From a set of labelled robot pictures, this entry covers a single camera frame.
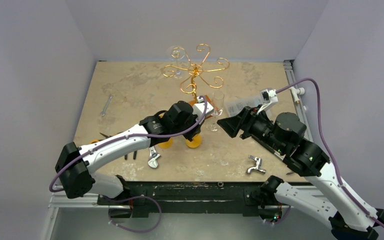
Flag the clear wine glass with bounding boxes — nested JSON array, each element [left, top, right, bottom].
[[206, 90, 225, 132], [166, 45, 186, 79]]

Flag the yellow wine glass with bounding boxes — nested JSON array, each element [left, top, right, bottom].
[[158, 138, 174, 149], [185, 134, 202, 149]]

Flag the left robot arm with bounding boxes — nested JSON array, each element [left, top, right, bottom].
[[49, 99, 214, 205]]

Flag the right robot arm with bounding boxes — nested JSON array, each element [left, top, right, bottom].
[[217, 107, 384, 240]]

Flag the wooden rack base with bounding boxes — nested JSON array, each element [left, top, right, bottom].
[[193, 95, 215, 116]]

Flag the clear plastic screw box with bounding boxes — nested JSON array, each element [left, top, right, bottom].
[[224, 95, 263, 117]]

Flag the chrome faucet tap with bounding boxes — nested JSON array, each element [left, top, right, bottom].
[[246, 155, 267, 174]]

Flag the white pipe tee fitting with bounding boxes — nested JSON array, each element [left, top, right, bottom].
[[288, 86, 306, 105]]

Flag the red adjustable wrench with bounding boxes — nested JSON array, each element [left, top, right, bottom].
[[147, 146, 161, 169]]

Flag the orange black pliers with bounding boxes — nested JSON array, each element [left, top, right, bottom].
[[123, 151, 138, 160]]

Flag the silver open end spanner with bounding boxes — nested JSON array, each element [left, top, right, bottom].
[[100, 94, 114, 117]]

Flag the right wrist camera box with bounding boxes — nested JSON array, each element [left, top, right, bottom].
[[257, 88, 279, 114]]

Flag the black handled hammer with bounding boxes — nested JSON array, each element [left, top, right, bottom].
[[261, 142, 284, 162]]

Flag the aluminium frame rail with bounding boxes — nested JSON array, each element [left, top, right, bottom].
[[283, 60, 313, 141]]

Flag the gold wire wine glass rack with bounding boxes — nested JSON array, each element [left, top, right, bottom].
[[161, 43, 231, 104]]

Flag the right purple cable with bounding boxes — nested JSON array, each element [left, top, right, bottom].
[[275, 77, 384, 239]]

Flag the purple loop cable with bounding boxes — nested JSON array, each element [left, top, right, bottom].
[[108, 195, 163, 234]]

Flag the black table front rail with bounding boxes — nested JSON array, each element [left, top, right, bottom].
[[97, 181, 282, 222]]

